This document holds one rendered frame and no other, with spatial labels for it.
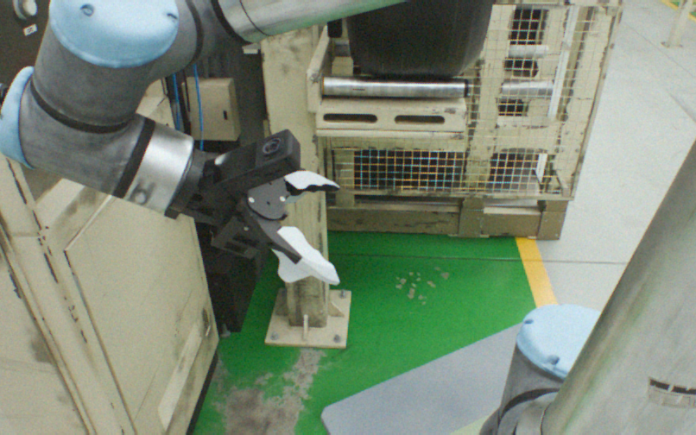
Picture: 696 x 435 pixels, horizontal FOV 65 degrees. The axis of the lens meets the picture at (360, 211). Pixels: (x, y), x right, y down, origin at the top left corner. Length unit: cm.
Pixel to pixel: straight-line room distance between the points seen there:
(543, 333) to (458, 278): 144
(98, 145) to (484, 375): 74
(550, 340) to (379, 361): 116
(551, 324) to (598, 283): 154
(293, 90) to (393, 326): 91
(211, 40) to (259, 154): 12
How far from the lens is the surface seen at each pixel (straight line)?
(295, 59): 138
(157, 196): 59
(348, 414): 95
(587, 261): 235
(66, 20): 50
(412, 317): 195
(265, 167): 57
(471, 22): 116
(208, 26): 58
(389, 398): 97
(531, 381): 70
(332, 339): 185
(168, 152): 58
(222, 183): 59
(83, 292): 104
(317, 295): 178
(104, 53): 49
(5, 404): 129
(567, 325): 73
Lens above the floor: 138
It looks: 34 degrees down
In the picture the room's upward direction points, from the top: straight up
